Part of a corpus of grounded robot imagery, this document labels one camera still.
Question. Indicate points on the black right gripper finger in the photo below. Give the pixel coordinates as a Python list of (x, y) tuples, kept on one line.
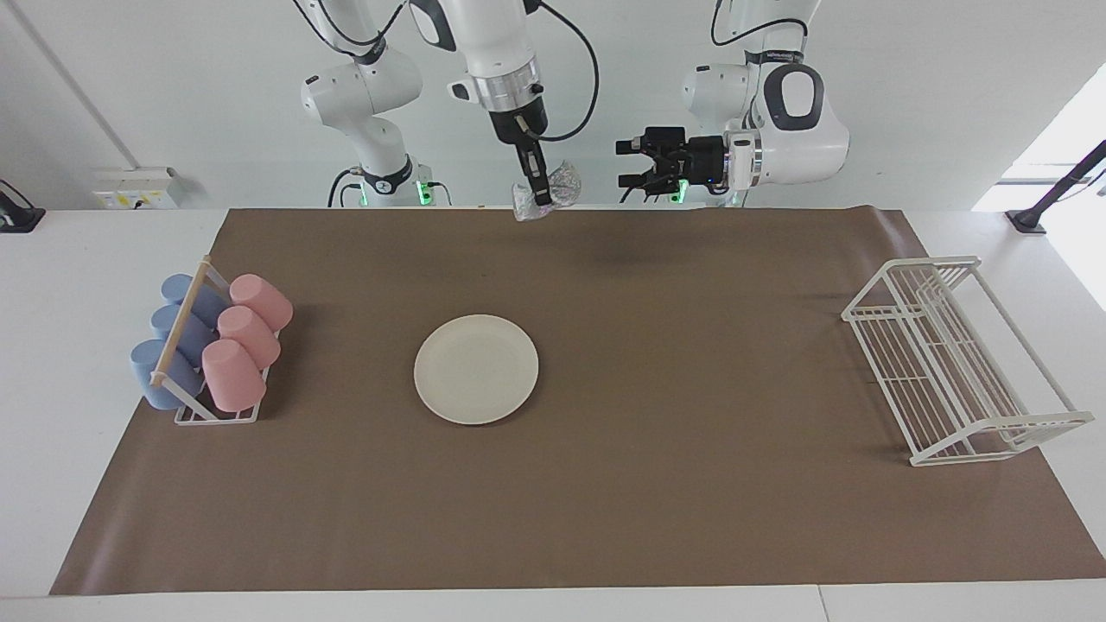
[(540, 168), (525, 164)]

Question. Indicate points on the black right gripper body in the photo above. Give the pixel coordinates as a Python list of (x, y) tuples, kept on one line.
[(518, 121)]

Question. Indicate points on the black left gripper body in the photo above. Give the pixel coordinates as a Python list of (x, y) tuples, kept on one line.
[(707, 164)]

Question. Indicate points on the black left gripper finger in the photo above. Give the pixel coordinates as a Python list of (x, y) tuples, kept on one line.
[(661, 183), (661, 142)]

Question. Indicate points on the plastic wrapper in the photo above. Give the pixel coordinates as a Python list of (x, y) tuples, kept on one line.
[(566, 183)]

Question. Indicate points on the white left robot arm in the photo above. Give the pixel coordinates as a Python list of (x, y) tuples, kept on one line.
[(795, 112)]

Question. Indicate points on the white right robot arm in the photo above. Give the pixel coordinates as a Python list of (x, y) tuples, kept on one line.
[(497, 43)]

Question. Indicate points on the cream round plate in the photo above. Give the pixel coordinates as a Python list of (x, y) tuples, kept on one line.
[(475, 370)]

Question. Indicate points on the pink plastic cup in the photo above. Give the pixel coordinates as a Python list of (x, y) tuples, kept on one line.
[(233, 376), (263, 301), (251, 337)]

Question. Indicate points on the brown table mat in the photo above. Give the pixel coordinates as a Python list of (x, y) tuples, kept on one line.
[(648, 501)]

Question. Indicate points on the blue plastic cup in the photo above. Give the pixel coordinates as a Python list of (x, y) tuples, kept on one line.
[(194, 337), (147, 371), (207, 302)]

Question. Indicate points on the black metal stand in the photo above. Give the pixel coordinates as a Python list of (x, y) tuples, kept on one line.
[(1058, 192)]

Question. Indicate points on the white wall socket box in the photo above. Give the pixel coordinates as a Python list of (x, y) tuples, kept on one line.
[(130, 186)]

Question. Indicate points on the black clamp mount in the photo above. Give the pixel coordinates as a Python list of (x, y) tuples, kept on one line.
[(17, 216)]

